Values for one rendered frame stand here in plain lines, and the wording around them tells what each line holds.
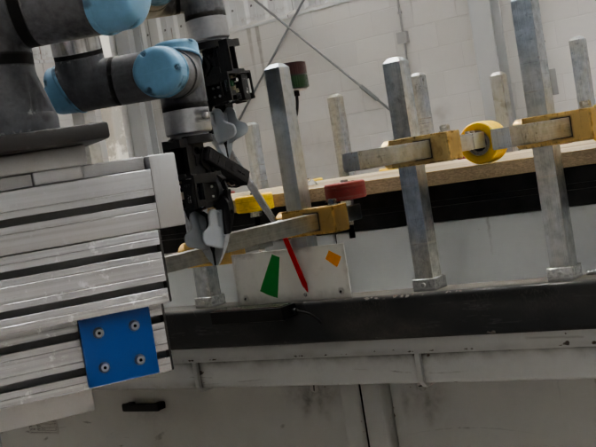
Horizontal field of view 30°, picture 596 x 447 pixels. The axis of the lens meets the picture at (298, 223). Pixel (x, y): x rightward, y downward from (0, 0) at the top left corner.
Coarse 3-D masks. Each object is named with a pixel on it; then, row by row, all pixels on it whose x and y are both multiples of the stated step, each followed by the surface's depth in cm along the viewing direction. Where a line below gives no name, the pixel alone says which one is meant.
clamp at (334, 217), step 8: (304, 208) 208; (312, 208) 205; (320, 208) 204; (328, 208) 203; (336, 208) 204; (344, 208) 206; (280, 216) 210; (288, 216) 208; (320, 216) 204; (328, 216) 203; (336, 216) 204; (344, 216) 206; (320, 224) 205; (328, 224) 204; (336, 224) 203; (344, 224) 205; (312, 232) 206; (320, 232) 205; (328, 232) 204
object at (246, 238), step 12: (300, 216) 201; (312, 216) 203; (348, 216) 213; (360, 216) 217; (252, 228) 188; (264, 228) 191; (276, 228) 194; (288, 228) 197; (300, 228) 200; (312, 228) 203; (240, 240) 185; (252, 240) 187; (264, 240) 190; (228, 252) 182
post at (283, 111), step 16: (272, 64) 208; (272, 80) 207; (288, 80) 208; (272, 96) 208; (288, 96) 208; (272, 112) 208; (288, 112) 207; (288, 128) 207; (288, 144) 207; (288, 160) 208; (288, 176) 208; (304, 176) 209; (288, 192) 208; (304, 192) 209; (288, 208) 209; (304, 240) 208
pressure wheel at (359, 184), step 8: (328, 184) 214; (336, 184) 213; (344, 184) 212; (352, 184) 213; (360, 184) 214; (328, 192) 214; (336, 192) 213; (344, 192) 212; (352, 192) 213; (360, 192) 214; (344, 200) 215; (352, 200) 216; (352, 224) 216; (352, 232) 216
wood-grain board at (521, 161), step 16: (576, 144) 249; (592, 144) 225; (464, 160) 273; (512, 160) 205; (528, 160) 203; (576, 160) 198; (592, 160) 197; (352, 176) 287; (368, 176) 256; (384, 176) 231; (432, 176) 214; (448, 176) 213; (464, 176) 211; (480, 176) 209; (496, 176) 207; (240, 192) 318; (272, 192) 251; (320, 192) 229; (368, 192) 223; (208, 208) 246
